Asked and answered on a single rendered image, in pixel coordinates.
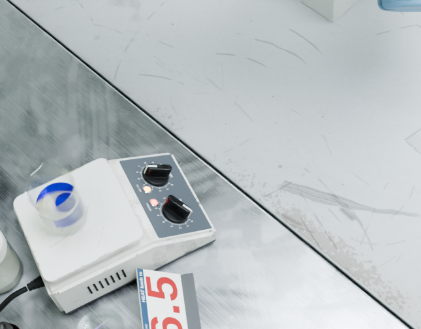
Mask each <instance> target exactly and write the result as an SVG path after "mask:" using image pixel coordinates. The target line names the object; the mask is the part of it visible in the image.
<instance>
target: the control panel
mask: <svg viewBox="0 0 421 329"><path fill-rule="evenodd" d="M119 163H120V165H121V167H122V169H123V171H124V173H125V174H126V176H127V178H128V180H129V182H130V184H131V186H132V188H133V190H134V192H135V193H136V195H137V197H138V199H139V201H140V203H141V205H142V207H143V209H144V211H145V213H146V215H147V217H148V219H149V221H150V223H151V225H152V227H153V229H154V231H155V232H156V234H157V236H158V237H159V238H165V237H169V236H176V235H180V234H186V233H190V232H196V231H200V230H207V229H211V225H210V223H209V221H208V220H207V218H206V216H205V215H204V212H203V211H202V209H201V207H200V206H199V204H198V202H197V200H196V198H195V196H194V195H193V193H192V191H191V190H190V188H189V186H188V184H187V182H186V181H185V179H184V177H183V175H182V174H181V172H180V170H179V168H178V166H177V164H176V163H175V161H174V159H173V158H172V156H171V155H160V156H154V157H144V158H138V159H128V160H123V161H119ZM148 164H158V165H171V166H172V171H171V173H170V175H169V176H168V177H169V179H168V182H167V184H166V185H163V186H160V187H158V186H154V185H151V184H149V183H148V182H147V181H146V180H145V179H144V177H143V174H142V173H143V170H144V168H145V167H146V166H147V165H148ZM146 186H147V187H149V188H150V189H151V190H150V192H147V191H145V190H144V187H146ZM169 195H173V196H175V197H176V198H177V199H179V200H180V201H182V202H183V203H184V204H186V205H188V206H189V207H190V208H191V209H192V212H191V214H190V216H189V218H187V220H186V221H185V222H184V223H173V222H171V221H169V220H168V219H167V218H166V217H165V216H164V215H163V212H162V207H163V205H164V203H165V201H166V199H167V197H168V196H169ZM152 200H156V201H157V205H153V204H152V203H151V201H152Z"/></svg>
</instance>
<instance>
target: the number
mask: <svg viewBox="0 0 421 329"><path fill-rule="evenodd" d="M144 282H145V288H146V300H147V306H148V317H149V328H150V329H183V320H182V315H181V306H180V300H179V291H178V282H177V277H176V275H166V274H158V273H153V272H144Z"/></svg>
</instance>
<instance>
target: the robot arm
mask: <svg viewBox="0 0 421 329"><path fill-rule="evenodd" d="M377 4H378V7H379V8H380V9H381V10H384V11H389V12H421V0H377Z"/></svg>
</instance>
